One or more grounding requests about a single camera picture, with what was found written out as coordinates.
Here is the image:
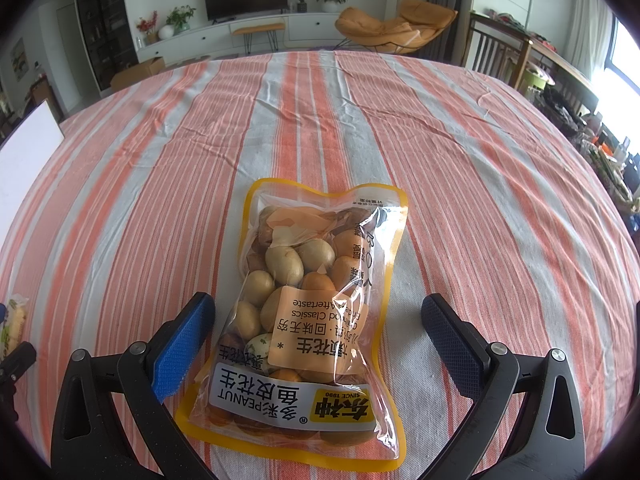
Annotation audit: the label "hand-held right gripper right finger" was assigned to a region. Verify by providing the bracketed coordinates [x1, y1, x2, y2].
[420, 293, 586, 480]

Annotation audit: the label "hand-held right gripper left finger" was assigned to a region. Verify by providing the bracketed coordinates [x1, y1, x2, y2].
[50, 291, 217, 480]

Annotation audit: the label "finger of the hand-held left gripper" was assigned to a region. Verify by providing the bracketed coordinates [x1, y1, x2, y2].
[0, 341, 38, 382]

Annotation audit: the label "pale yellow snack packet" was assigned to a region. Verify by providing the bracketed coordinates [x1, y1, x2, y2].
[0, 294, 30, 358]

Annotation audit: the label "yellow-trimmed clear peanut packet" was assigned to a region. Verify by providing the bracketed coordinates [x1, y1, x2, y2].
[174, 177, 410, 472]

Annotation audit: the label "white board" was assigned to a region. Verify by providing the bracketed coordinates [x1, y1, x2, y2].
[0, 100, 66, 256]

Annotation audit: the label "orange striped bed sheet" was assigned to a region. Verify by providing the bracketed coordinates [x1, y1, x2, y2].
[0, 49, 640, 480]

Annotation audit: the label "clutter of household things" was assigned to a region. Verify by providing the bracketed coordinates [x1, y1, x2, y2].
[535, 85, 640, 216]

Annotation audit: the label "dark wooden dining furniture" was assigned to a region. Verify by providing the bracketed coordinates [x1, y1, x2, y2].
[27, 72, 63, 121]

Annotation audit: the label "brown cardboard box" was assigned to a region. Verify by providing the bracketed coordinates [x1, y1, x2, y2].
[110, 56, 166, 92]

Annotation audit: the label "green round container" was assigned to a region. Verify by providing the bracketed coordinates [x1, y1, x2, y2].
[520, 62, 556, 93]

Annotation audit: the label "white television cabinet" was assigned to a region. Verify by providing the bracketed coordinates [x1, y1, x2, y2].
[135, 10, 351, 63]

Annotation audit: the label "dark wooden slatted table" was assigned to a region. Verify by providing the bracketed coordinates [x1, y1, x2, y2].
[462, 11, 601, 111]

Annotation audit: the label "white door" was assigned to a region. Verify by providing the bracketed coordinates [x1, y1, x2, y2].
[55, 5, 101, 98]

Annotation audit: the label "red flowers in vase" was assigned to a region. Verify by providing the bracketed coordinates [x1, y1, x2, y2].
[136, 10, 160, 46]

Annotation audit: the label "wooden bench with metal legs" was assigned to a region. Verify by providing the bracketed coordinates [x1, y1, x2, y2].
[231, 21, 287, 56]

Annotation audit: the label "green plant in glass vase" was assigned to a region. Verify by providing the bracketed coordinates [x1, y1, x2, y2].
[165, 5, 197, 33]

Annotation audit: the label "orange lounge chair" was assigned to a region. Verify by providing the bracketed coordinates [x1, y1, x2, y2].
[334, 0, 458, 56]

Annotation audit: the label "dark glass display cabinet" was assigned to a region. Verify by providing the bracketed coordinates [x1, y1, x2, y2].
[72, 0, 138, 96]

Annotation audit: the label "window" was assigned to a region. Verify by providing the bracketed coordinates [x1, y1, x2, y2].
[602, 15, 640, 91]

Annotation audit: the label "white sheer curtain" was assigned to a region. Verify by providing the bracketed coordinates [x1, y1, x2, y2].
[567, 0, 618, 81]

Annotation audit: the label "framed wall picture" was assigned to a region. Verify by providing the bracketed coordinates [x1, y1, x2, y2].
[10, 37, 28, 81]

